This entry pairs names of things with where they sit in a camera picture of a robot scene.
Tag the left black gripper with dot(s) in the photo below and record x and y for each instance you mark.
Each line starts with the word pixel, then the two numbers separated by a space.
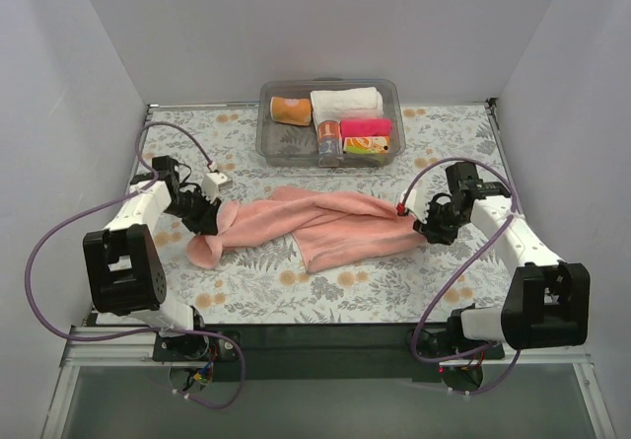
pixel 205 215

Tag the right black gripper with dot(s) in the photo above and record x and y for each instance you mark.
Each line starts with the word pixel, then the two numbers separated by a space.
pixel 429 224

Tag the rabbit print towel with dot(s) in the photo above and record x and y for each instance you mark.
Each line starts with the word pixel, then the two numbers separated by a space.
pixel 329 138

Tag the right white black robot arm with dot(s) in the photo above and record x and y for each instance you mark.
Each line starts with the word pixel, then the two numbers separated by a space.
pixel 548 300

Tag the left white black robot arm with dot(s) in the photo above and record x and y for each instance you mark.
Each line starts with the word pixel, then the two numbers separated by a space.
pixel 126 275

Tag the floral table mat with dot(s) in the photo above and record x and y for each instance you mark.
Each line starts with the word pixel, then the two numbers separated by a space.
pixel 270 285

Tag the orange print rolled towel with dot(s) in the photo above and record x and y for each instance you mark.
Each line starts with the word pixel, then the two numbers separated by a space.
pixel 366 145

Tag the hot pink rolled towel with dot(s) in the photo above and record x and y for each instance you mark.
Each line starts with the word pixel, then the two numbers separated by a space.
pixel 367 127

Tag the clear plastic bin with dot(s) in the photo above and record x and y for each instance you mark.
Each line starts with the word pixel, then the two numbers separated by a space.
pixel 286 145

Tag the white rolled towel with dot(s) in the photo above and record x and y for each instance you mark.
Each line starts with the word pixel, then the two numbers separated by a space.
pixel 355 103

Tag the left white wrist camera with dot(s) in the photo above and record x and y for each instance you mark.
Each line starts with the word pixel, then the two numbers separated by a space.
pixel 214 181

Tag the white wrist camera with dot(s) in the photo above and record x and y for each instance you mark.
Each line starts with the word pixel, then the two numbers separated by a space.
pixel 214 181
pixel 415 206

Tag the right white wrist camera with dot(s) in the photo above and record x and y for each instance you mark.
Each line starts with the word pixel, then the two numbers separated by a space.
pixel 415 206

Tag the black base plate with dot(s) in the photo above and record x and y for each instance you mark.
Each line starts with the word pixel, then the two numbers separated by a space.
pixel 320 352

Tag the aluminium frame rail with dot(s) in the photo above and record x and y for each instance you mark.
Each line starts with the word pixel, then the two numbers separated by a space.
pixel 138 349

